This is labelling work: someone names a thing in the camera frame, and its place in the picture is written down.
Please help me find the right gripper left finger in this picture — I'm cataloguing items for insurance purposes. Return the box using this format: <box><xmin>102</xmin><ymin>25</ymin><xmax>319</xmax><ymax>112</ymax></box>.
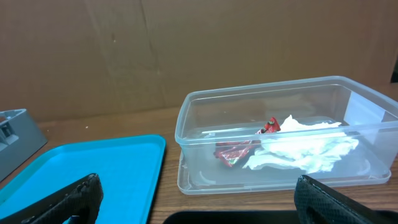
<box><xmin>1</xmin><ymin>173</ymin><xmax>104</xmax><ymax>224</ymax></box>

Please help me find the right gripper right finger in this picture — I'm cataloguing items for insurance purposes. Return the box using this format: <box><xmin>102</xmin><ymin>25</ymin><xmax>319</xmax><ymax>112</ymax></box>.
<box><xmin>294</xmin><ymin>175</ymin><xmax>397</xmax><ymax>224</ymax></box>

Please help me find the white napkin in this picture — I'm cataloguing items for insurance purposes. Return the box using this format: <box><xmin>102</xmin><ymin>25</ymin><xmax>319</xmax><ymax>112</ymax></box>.
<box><xmin>243</xmin><ymin>132</ymin><xmax>359</xmax><ymax>174</ymax></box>

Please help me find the red snack wrapper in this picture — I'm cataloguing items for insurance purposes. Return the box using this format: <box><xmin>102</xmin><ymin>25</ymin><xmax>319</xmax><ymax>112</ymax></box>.
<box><xmin>213</xmin><ymin>117</ymin><xmax>281</xmax><ymax>167</ymax></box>

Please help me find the teal serving tray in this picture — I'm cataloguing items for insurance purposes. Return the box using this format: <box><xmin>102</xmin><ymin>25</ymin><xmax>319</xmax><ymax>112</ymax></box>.
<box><xmin>1</xmin><ymin>135</ymin><xmax>166</xmax><ymax>223</ymax></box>

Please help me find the clear plastic bin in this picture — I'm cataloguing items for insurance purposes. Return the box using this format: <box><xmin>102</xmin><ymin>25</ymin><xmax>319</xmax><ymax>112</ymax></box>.
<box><xmin>175</xmin><ymin>76</ymin><xmax>397</xmax><ymax>195</ymax></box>

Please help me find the grey plastic dish rack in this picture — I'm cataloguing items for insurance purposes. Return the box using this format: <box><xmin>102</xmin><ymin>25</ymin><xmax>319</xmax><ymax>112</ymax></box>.
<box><xmin>1</xmin><ymin>109</ymin><xmax>47</xmax><ymax>180</ymax></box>

